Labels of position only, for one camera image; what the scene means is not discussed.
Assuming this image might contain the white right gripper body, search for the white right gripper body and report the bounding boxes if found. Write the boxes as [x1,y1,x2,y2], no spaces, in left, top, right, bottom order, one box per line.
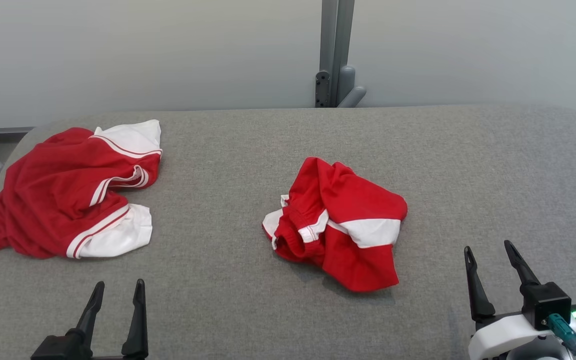
[468,312,559,360]

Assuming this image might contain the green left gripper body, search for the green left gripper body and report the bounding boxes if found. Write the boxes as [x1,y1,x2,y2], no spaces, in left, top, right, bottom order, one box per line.
[30,336,149,360]

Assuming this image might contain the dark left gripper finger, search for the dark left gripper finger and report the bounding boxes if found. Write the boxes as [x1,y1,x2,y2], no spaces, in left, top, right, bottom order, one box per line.
[66,281,105,346]
[121,279,149,358]

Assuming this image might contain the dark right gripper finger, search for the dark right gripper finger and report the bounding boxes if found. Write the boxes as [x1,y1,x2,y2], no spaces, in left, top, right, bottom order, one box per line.
[464,246,496,322]
[504,240,541,287]

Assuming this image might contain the red white T-shirt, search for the red white T-shirt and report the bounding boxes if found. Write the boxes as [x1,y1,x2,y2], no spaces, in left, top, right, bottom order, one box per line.
[0,119,163,260]

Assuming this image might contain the red white shorts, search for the red white shorts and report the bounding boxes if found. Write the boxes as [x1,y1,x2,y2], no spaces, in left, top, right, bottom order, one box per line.
[262,157,409,293]

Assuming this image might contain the grey round tube foot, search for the grey round tube foot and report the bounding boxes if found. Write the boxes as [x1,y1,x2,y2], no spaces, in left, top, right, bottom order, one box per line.
[337,65,367,108]

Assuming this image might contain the teal plug right camera cable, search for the teal plug right camera cable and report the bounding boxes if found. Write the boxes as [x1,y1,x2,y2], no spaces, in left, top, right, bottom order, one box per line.
[548,313,576,360]

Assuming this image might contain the dark grey post bracket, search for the dark grey post bracket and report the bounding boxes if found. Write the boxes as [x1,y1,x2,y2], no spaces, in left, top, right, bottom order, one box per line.
[315,70,332,108]

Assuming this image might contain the grey metal post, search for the grey metal post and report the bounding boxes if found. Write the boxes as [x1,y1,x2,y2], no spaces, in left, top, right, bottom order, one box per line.
[319,0,356,108]

